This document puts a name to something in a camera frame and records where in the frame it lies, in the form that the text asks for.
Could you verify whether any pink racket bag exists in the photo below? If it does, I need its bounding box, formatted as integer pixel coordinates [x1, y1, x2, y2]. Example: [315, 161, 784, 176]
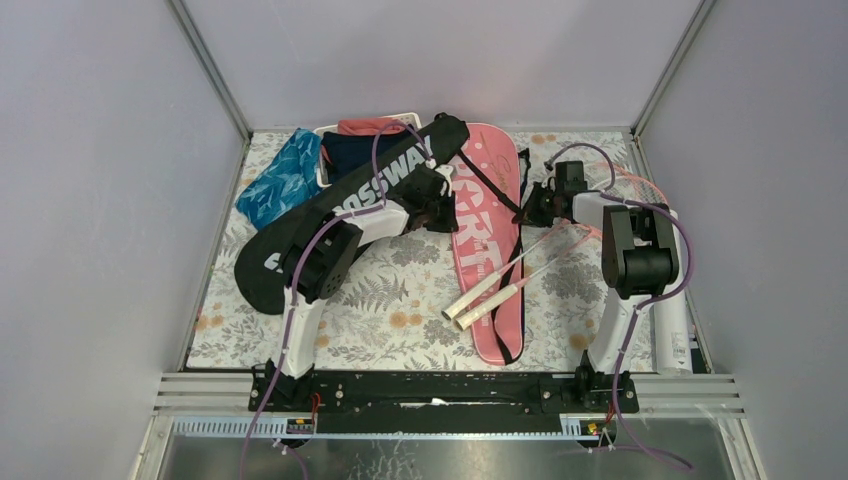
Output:
[450, 123, 524, 366]

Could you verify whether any pink racket white grip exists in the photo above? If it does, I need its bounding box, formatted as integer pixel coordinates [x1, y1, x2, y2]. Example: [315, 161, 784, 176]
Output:
[441, 164, 633, 321]
[452, 175, 667, 330]

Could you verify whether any black Crossway racket bag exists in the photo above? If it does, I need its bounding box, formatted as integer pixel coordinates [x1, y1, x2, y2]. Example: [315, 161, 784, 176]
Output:
[234, 113, 470, 315]

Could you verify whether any white shuttlecock tube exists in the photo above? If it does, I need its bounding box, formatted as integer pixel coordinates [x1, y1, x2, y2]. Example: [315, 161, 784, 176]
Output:
[652, 210, 694, 378]

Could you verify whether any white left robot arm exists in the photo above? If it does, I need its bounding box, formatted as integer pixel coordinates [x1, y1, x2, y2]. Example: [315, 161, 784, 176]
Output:
[271, 164, 458, 411]

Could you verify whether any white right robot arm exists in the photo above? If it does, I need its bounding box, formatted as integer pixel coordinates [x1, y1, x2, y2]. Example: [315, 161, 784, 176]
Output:
[524, 161, 681, 412]

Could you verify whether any white perforated plastic basket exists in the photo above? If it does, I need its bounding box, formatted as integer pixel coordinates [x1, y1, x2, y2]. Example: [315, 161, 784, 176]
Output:
[314, 112, 422, 188]

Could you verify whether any navy folded clothing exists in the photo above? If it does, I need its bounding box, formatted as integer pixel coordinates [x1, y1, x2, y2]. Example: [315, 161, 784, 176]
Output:
[321, 132, 375, 185]

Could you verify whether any coral folded clothing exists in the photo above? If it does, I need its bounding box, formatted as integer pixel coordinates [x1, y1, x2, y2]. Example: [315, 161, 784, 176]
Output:
[336, 117, 405, 136]

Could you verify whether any floral table mat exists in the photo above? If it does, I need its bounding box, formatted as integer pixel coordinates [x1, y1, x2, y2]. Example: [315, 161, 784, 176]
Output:
[185, 130, 704, 374]

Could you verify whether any blue patterned cloth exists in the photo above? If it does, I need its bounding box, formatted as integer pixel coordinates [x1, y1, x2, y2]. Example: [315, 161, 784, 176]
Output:
[235, 129, 322, 230]

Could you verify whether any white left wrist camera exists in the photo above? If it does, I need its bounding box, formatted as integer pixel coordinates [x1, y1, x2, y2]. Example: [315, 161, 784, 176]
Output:
[434, 164, 455, 198]

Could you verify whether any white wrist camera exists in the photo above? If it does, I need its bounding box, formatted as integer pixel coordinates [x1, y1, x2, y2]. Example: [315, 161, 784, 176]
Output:
[434, 164, 455, 198]
[543, 158, 557, 189]

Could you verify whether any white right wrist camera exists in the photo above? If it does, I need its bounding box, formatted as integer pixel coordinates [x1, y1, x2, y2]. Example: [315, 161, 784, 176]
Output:
[543, 158, 557, 189]

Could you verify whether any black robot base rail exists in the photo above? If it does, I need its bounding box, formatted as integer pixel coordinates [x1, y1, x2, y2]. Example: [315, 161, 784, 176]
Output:
[248, 363, 640, 435]

